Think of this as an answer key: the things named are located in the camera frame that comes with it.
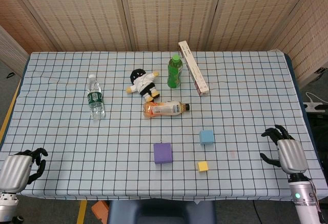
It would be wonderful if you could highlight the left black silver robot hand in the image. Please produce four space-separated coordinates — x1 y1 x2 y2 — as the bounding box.
0 148 49 193

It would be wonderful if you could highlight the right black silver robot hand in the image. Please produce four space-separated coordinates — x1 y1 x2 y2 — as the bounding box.
259 125 309 175

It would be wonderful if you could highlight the medium blue foam cube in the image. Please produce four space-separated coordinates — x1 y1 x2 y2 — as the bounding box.
199 129 215 147

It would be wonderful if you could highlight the large purple foam cube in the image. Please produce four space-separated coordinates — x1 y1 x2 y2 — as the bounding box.
153 142 173 164

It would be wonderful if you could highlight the white power strip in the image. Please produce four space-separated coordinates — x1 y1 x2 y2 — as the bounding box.
303 102 325 112

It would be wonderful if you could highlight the blue checkered tablecloth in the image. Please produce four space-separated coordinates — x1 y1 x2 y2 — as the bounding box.
0 51 324 201

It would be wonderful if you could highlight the orange block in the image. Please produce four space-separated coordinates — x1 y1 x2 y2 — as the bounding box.
91 200 110 218

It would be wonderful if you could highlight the clear water bottle green label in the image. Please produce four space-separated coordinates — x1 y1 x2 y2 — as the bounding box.
87 74 106 120

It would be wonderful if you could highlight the long white cardboard box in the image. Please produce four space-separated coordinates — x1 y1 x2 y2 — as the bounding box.
178 40 210 97

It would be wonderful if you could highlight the orange drink bottle black cap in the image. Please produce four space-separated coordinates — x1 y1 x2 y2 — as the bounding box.
142 100 191 119

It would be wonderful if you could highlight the green tea bottle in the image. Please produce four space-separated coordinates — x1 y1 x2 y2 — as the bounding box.
167 54 183 90

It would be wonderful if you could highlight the dark blue chair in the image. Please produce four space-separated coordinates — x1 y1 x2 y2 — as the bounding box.
107 199 217 224

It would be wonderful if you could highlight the black white plush doll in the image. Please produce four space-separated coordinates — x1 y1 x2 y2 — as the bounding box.
126 68 161 103

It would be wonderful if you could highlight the bamboo folding screen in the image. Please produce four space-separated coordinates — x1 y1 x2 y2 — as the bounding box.
0 0 328 88

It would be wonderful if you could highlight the white power cable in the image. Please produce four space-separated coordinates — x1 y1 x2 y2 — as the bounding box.
305 92 321 104

